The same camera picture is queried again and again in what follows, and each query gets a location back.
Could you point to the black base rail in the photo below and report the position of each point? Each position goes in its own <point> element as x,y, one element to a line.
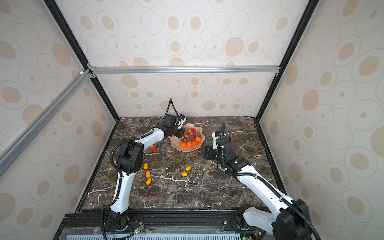
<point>179,224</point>

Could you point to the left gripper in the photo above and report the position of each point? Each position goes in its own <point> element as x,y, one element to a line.
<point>181,133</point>

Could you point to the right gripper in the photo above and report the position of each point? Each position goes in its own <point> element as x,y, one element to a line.
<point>207,152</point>

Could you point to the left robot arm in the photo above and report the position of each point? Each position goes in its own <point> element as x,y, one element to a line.
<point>127,158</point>

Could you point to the left black frame post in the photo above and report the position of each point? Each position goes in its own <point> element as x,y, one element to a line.
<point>75,46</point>

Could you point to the right black frame post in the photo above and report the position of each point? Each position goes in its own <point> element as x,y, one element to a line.
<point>302,25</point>

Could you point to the horizontal aluminium frame bar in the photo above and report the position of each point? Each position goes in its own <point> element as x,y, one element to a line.
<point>184,70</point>

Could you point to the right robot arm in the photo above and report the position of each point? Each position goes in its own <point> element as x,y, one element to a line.
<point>264,192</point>

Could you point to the red grape bunch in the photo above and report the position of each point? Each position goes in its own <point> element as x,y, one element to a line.
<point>191,137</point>

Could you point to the black frame post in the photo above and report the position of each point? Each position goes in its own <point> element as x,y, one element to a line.
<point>302,25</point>
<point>75,46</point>

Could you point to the diagonal aluminium frame bar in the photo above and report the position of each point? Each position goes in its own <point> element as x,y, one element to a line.
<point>22,141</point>

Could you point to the pink wavy fruit bowl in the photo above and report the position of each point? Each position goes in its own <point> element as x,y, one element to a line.
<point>175,142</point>

